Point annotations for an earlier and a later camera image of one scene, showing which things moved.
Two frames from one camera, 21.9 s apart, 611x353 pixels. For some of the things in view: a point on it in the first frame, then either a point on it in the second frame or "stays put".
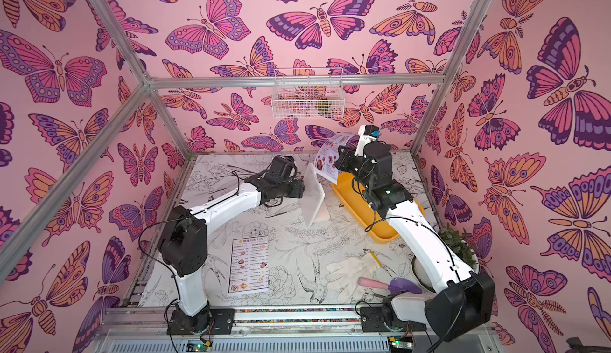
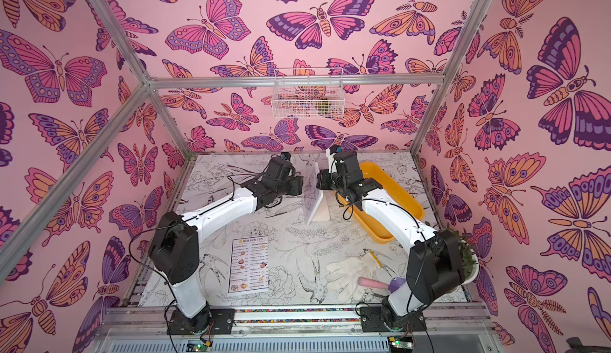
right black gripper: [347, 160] -> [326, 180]
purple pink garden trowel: [395, 285] stays put
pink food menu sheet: [328, 152] -> [312, 190]
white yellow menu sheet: [248, 264] stays put
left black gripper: [298, 187] stays put
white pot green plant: [460, 242] stays put
